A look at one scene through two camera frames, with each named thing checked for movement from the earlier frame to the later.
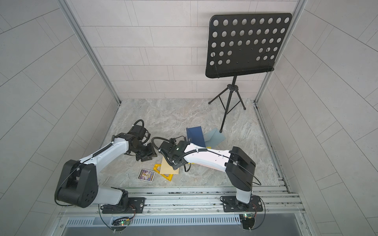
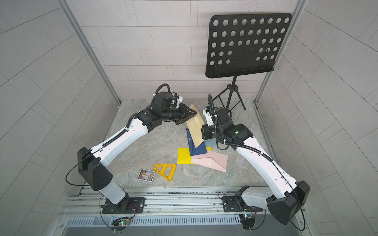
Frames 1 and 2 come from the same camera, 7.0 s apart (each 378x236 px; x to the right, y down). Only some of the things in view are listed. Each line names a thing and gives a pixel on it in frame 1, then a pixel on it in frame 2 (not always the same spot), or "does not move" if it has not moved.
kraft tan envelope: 167,168 → 196,127
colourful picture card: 146,175 does not move
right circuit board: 248,220 does not move
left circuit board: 120,222 does not move
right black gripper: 172,161 → 206,134
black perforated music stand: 240,44 does not move
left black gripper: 151,152 → 186,114
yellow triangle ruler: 171,176 does not move
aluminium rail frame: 198,203 does not move
